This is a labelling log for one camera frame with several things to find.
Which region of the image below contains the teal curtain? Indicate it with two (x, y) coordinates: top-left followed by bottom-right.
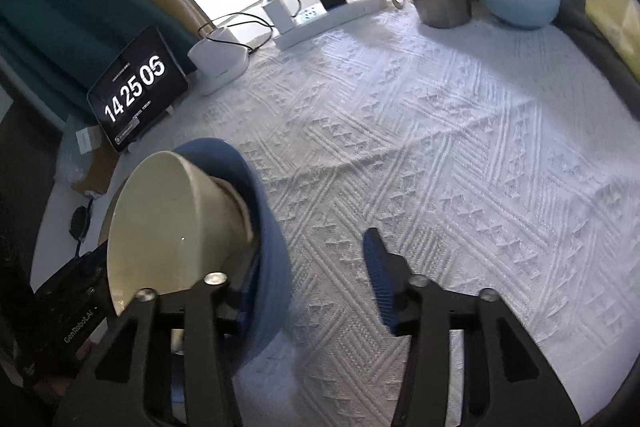
(0, 0), (201, 128)

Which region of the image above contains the black round object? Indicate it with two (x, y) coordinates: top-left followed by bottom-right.
(69, 206), (92, 240)

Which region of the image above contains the white power strip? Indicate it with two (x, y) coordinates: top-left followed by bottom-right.
(274, 0), (387, 51)

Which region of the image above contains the clear plastic bag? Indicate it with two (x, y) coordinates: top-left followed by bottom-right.
(54, 117), (101, 185)

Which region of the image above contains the white paper tag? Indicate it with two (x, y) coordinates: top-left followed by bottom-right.
(77, 125), (103, 154)

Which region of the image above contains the white charger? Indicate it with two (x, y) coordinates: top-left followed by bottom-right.
(262, 0), (296, 34)

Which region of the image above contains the light blue bowl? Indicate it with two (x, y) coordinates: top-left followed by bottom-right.
(472, 0), (562, 30)

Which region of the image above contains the tablet showing clock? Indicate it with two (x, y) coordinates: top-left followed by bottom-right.
(86, 26), (189, 154)

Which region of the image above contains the white desk lamp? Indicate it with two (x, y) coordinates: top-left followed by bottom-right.
(87, 0), (251, 96)

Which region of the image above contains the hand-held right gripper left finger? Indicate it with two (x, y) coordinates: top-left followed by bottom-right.
(52, 257), (261, 427)

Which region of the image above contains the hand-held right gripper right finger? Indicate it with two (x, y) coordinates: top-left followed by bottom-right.
(362, 227), (583, 427)

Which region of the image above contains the cardboard box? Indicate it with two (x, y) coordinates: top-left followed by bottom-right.
(70, 142), (121, 195)

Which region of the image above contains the black lamp cable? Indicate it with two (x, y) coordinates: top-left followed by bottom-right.
(198, 14), (276, 55)

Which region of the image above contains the cream bowl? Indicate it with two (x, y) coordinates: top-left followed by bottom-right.
(106, 150), (254, 318)

